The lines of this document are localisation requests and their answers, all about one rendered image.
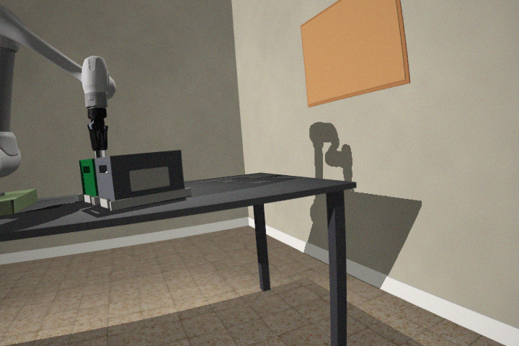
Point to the green crate with dividers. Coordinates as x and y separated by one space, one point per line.
89 178

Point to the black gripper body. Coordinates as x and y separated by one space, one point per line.
97 115

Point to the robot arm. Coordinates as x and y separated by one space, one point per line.
13 33

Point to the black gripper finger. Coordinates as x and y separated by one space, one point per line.
96 144
103 136

